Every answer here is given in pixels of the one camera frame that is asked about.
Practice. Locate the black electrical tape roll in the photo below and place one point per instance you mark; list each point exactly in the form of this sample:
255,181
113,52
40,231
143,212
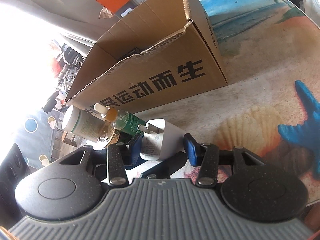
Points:
134,51

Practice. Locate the white usb charger plug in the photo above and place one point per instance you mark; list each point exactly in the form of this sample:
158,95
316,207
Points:
161,140

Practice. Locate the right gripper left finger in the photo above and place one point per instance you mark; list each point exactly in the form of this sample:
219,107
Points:
121,157

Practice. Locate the beige curtain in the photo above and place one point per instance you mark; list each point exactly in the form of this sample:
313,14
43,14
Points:
78,20

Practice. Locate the green dropper bottle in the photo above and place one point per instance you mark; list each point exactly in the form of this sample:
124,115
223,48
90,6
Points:
121,120

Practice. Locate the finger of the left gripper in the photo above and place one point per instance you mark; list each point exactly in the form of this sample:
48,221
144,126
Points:
166,168

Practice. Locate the brown cardboard box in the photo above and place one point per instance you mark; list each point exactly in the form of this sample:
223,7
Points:
179,58

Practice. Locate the wheelchair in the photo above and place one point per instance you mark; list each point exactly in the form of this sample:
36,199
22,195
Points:
68,64

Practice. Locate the white supplement bottle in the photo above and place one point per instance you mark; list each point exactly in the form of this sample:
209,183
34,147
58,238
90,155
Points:
82,124

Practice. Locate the gold lid cream jar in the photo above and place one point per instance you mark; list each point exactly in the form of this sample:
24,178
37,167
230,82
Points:
108,135

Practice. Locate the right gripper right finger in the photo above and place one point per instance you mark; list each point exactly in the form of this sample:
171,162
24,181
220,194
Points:
205,156

